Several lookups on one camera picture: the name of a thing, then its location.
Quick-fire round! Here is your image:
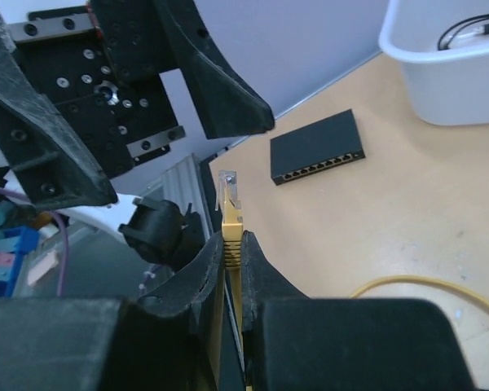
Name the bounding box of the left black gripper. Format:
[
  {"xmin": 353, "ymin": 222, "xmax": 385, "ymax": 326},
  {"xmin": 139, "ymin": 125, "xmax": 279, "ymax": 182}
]
[{"xmin": 0, "ymin": 1, "xmax": 275, "ymax": 209}]

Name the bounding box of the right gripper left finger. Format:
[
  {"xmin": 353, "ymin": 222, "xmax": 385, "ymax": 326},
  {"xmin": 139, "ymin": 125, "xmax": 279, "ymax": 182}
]
[{"xmin": 0, "ymin": 234, "xmax": 224, "ymax": 390}]

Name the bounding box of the yellow ethernet cable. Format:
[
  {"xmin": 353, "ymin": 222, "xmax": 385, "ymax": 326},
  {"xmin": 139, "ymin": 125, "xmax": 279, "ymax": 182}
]
[{"xmin": 214, "ymin": 169, "xmax": 489, "ymax": 391}]

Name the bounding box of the aluminium rail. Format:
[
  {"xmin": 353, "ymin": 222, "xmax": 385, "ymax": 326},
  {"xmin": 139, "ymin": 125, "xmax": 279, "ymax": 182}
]
[{"xmin": 161, "ymin": 155, "xmax": 214, "ymax": 240}]

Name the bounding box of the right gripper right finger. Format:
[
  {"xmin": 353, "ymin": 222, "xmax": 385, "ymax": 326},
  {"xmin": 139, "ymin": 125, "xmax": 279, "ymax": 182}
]
[{"xmin": 241, "ymin": 231, "xmax": 476, "ymax": 390}]

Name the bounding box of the white plastic bin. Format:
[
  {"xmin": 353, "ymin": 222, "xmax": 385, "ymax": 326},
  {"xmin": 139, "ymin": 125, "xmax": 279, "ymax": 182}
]
[{"xmin": 378, "ymin": 1, "xmax": 489, "ymax": 125}]

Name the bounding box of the small black network switch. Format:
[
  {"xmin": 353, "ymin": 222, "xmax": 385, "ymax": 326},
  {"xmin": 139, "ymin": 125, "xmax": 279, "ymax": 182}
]
[{"xmin": 270, "ymin": 109, "xmax": 365, "ymax": 186}]

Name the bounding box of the black cable in bin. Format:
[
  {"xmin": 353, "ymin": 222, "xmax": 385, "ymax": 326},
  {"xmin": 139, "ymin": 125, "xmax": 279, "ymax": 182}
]
[{"xmin": 437, "ymin": 12, "xmax": 489, "ymax": 51}]

